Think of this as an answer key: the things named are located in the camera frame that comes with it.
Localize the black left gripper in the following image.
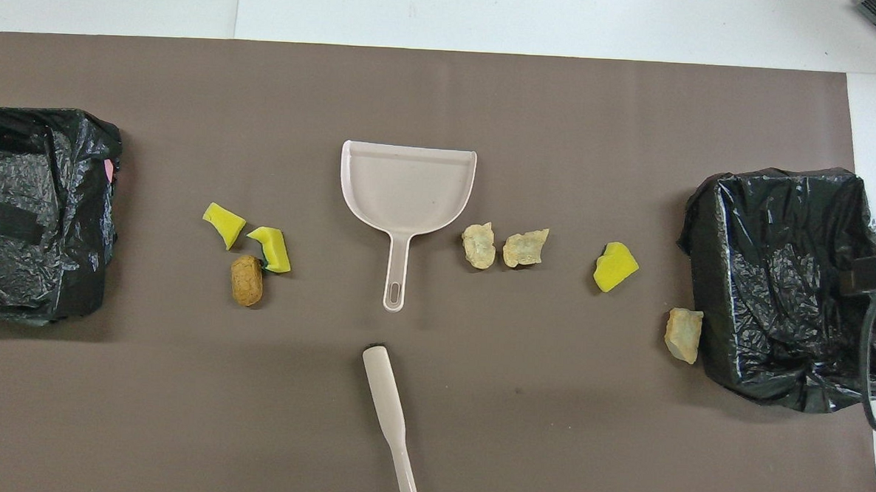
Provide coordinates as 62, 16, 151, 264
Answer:
0, 197, 45, 245

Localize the pale foam chunk orange side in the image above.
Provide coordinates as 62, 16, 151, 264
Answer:
663, 307, 705, 366

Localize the small yellow sponge piece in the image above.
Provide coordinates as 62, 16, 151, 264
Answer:
201, 202, 248, 252

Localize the brown sponge piece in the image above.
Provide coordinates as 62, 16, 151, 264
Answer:
229, 255, 266, 308

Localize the large yellow sponge chunk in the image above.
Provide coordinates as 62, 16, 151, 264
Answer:
593, 241, 641, 295

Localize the yellow green sponge piece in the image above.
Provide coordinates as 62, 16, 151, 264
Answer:
245, 226, 294, 275

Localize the beige plastic dustpan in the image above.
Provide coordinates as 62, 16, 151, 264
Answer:
334, 140, 479, 316

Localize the beige handled black bristle brush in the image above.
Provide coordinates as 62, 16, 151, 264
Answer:
356, 341, 430, 492

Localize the black bag lined bin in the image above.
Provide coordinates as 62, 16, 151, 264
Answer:
0, 105, 126, 329
670, 161, 876, 417

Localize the brown paper table mat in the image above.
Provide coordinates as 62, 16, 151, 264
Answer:
0, 30, 876, 492

